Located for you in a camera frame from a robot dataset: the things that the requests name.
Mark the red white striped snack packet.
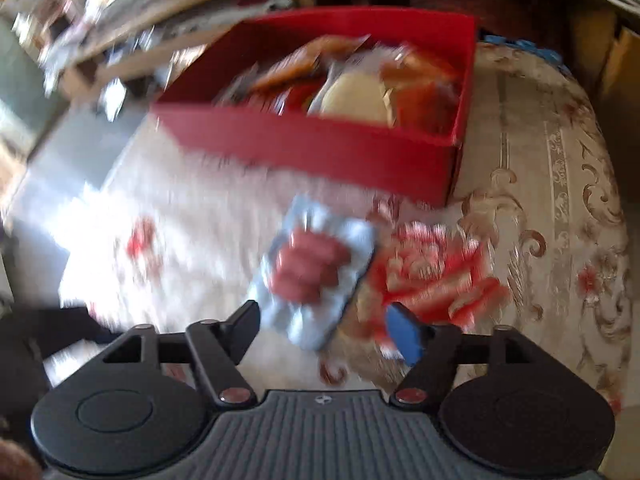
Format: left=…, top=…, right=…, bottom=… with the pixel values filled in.
left=370, top=220, right=511, bottom=357

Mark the round bread packet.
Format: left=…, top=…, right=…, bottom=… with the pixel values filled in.
left=307, top=67, right=396, bottom=127

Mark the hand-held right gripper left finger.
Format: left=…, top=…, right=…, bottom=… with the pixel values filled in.
left=102, top=300, right=261, bottom=407

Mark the red cardboard box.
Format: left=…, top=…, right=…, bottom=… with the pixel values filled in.
left=152, top=7, right=476, bottom=208

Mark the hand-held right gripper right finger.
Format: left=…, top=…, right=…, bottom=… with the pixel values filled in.
left=386, top=302, right=538, bottom=408

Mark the floral tablecloth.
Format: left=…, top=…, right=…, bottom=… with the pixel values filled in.
left=60, top=42, right=633, bottom=411

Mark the blue plastic object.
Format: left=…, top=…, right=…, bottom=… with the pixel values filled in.
left=482, top=35, right=567, bottom=68

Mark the clear sausage packet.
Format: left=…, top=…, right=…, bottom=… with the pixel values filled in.
left=247, top=195, right=378, bottom=351

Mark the orange red snack packet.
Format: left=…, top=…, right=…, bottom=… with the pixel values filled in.
left=380, top=47, right=462, bottom=136

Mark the wooden tv stand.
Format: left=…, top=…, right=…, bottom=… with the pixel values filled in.
left=50, top=0, right=640, bottom=108

